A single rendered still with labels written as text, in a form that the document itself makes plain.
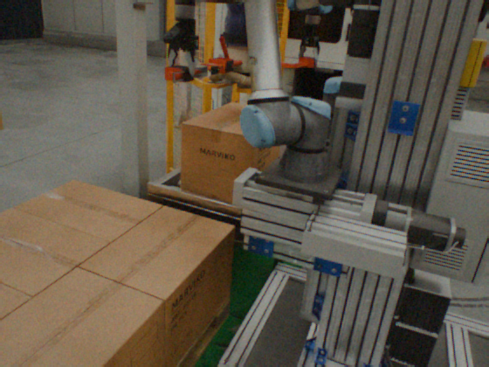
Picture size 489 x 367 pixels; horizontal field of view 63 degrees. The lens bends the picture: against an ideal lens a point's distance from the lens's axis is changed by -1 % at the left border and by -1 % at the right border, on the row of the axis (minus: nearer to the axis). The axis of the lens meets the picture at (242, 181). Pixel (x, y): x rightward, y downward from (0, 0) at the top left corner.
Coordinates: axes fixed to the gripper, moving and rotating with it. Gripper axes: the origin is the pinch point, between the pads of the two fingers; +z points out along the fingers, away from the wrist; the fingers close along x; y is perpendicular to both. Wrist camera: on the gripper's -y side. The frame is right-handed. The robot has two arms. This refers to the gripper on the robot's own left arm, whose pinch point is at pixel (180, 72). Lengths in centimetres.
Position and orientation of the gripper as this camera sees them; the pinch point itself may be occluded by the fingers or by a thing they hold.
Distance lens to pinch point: 162.5
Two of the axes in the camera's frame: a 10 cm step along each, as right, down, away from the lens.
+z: -0.8, 9.2, 4.0
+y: 4.2, -3.3, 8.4
